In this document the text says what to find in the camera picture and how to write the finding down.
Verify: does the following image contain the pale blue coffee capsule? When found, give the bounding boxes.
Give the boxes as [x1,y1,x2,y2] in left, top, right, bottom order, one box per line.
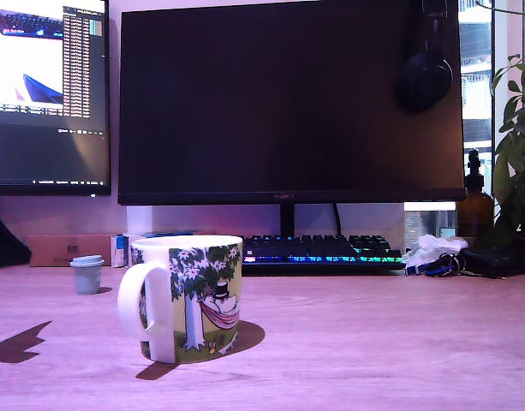
[69,254,105,296]

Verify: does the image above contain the brown cardboard box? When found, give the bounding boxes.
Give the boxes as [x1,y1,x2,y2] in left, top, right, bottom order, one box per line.
[28,234,113,269]

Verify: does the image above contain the small white and blue box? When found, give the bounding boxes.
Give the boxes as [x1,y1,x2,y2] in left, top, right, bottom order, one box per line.
[124,230,199,241]
[110,234,131,269]

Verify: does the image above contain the black monitor with lit screen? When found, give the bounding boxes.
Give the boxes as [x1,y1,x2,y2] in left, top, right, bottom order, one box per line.
[0,0,112,198]

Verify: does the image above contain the white mug with cartoon print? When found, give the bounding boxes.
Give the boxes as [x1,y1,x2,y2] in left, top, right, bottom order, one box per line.
[116,234,245,365]

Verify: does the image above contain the large black dark monitor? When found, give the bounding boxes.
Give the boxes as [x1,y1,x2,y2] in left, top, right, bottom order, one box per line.
[116,0,467,239]

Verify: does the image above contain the black keyboard with rainbow backlight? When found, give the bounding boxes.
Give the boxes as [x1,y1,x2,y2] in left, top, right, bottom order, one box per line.
[240,233,407,276]

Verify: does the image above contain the crumpled white tissue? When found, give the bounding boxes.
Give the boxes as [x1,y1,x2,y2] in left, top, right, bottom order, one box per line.
[402,234,469,265]

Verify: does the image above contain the black headphones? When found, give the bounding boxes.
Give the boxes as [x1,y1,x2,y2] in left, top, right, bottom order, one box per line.
[393,0,455,115]

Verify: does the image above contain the amber glass pump bottle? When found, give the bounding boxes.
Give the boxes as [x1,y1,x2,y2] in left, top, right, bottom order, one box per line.
[456,148,495,239]

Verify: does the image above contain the green houseplant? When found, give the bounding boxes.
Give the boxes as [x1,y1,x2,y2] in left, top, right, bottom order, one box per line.
[489,53,525,247]

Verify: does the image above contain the white upright post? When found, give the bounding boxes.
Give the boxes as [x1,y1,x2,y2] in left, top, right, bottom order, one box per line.
[125,205,154,236]

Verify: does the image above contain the keyring with blue strap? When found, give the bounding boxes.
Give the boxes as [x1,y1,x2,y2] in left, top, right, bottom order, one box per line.
[403,252,468,278]

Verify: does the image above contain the black window frame bar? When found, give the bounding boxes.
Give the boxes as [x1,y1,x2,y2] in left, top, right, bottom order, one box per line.
[489,0,498,155]

